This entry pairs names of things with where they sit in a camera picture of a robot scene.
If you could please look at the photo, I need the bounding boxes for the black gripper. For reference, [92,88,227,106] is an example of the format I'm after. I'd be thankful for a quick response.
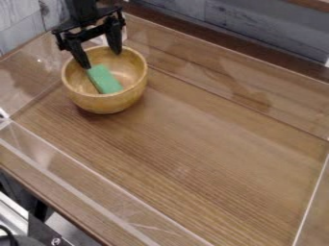
[52,0,125,69]

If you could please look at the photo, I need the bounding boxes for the brown wooden bowl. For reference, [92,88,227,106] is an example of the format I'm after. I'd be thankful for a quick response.
[61,46,148,114]

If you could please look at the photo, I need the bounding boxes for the green rectangular block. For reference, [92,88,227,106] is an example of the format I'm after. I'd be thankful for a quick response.
[85,64,122,94]

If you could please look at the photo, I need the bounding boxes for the clear acrylic barrier tray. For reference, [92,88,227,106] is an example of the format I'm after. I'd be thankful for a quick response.
[0,16,329,246]

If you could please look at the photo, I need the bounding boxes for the black metal bracket with bolt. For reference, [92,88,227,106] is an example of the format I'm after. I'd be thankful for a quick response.
[26,214,73,246]

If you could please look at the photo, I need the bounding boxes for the black cable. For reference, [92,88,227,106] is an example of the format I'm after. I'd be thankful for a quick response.
[0,224,19,246]

